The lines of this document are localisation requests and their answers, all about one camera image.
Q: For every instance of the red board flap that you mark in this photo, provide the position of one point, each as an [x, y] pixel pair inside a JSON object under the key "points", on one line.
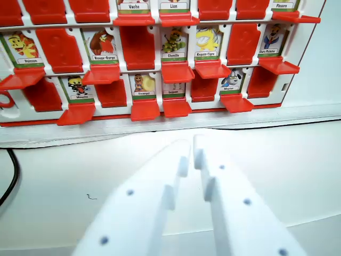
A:
{"points": [[243, 45]]}

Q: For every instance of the small dark thread scrap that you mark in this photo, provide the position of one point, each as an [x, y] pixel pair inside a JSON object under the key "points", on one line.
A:
{"points": [[91, 197]]}

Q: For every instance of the red and white game board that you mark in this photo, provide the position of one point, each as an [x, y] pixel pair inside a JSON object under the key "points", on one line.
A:
{"points": [[157, 69]]}

